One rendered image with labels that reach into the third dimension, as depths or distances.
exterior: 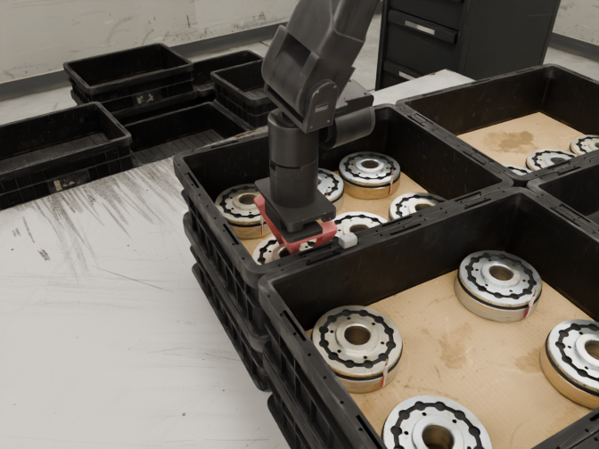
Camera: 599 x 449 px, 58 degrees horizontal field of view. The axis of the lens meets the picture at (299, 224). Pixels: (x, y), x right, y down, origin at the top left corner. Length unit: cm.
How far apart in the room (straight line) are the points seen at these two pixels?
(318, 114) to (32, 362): 56
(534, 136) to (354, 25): 68
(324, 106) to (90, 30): 317
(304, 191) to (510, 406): 32
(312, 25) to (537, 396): 45
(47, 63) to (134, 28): 57
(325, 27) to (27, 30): 313
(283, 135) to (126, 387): 42
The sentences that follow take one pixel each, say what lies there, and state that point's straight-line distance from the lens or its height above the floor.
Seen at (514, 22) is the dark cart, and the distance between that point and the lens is 245.
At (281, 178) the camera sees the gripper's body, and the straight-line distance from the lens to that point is 62.
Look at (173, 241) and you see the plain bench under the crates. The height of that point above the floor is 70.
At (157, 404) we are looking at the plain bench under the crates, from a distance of 79.
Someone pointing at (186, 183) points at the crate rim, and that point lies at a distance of 76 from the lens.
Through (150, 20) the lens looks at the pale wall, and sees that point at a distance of 379.
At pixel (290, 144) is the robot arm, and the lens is 59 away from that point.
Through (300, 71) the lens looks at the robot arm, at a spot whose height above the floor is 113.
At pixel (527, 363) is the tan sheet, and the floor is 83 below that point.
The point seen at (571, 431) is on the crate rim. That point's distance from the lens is 52.
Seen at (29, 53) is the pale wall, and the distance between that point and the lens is 362.
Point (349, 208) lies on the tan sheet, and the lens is 87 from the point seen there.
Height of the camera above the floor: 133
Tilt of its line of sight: 37 degrees down
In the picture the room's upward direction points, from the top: straight up
